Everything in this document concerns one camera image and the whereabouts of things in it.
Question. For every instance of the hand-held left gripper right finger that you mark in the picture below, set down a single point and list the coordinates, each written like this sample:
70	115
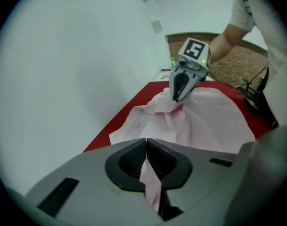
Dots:
204	178

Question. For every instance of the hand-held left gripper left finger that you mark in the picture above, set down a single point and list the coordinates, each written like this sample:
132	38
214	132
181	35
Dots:
86	185

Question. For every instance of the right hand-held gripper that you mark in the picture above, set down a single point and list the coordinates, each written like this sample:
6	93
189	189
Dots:
195	53

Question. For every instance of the pink robe garment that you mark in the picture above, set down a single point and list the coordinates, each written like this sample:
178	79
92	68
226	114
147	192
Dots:
204	116

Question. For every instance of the person's right forearm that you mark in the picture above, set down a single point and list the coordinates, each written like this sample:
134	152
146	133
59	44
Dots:
225	43

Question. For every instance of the white side table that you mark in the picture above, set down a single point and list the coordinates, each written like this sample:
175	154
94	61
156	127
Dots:
163	78

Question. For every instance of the green plastic bottle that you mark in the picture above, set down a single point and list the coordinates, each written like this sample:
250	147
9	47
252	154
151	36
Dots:
173	63

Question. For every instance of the red covered table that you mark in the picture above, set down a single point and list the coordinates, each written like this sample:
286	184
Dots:
138	98

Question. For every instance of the person's white shirt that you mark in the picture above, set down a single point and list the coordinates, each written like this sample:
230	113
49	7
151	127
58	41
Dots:
275	43

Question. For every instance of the white wall plate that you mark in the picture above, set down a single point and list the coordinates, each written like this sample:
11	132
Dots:
156	26

